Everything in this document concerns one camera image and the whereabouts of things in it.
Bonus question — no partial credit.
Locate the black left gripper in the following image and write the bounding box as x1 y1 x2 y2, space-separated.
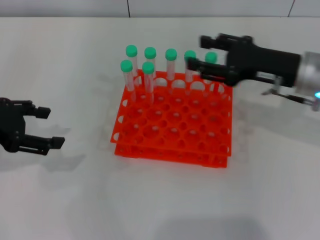
0 97 66 157

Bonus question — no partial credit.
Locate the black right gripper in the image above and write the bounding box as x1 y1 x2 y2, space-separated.
187 32 302 89

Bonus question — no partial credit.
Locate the clear test tube green cap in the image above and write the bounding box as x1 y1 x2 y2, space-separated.
125 44 139 78
204 51 218 85
141 61 156 105
165 48 178 81
184 50 197 84
144 46 158 75
120 59 137 101

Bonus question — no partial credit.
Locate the orange plastic test tube rack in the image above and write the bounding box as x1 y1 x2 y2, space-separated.
109 71 233 170

